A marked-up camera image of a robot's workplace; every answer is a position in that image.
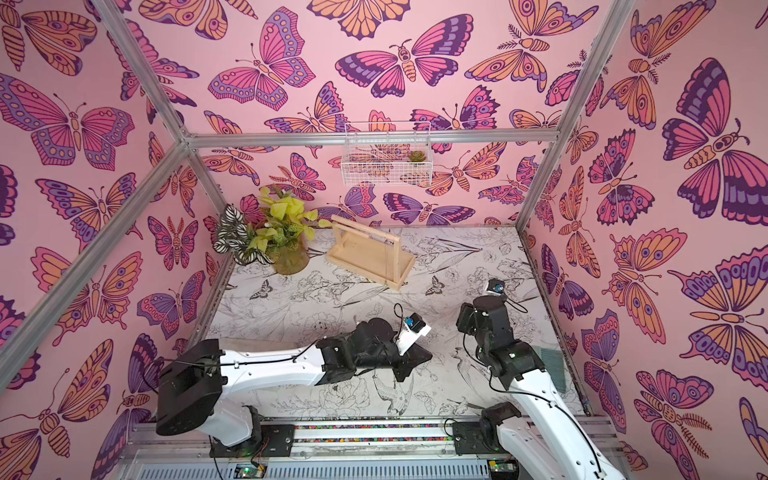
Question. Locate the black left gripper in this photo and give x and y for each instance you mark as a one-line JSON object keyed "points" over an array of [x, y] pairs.
{"points": [[410, 361]]}

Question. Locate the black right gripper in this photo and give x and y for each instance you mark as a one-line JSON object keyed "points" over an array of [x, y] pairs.
{"points": [[480, 309]]}

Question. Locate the wooden jewelry display stand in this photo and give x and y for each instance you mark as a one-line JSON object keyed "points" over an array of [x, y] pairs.
{"points": [[370, 253]]}

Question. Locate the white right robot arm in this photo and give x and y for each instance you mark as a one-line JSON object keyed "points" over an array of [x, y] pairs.
{"points": [[540, 396]]}

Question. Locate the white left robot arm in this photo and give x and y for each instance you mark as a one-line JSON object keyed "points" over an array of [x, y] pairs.
{"points": [[195, 392]]}

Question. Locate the teal plastic paddle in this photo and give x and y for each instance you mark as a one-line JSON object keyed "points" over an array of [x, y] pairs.
{"points": [[555, 364]]}

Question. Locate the green potted plant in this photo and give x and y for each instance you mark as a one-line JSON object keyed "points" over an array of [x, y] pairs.
{"points": [[269, 229]]}

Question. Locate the small succulent in basket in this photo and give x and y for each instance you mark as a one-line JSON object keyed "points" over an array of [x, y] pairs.
{"points": [[417, 156]]}

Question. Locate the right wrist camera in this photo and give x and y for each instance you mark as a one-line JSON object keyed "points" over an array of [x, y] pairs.
{"points": [[496, 287]]}

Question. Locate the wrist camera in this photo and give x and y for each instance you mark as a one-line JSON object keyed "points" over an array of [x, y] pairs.
{"points": [[496, 287], [413, 328]]}

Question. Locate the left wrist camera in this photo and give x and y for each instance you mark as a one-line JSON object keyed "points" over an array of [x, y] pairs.
{"points": [[413, 328]]}

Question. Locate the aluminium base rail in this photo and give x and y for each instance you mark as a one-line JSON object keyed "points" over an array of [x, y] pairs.
{"points": [[414, 448]]}

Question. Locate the white wire wall basket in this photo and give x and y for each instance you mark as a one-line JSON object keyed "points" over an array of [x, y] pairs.
{"points": [[377, 154]]}

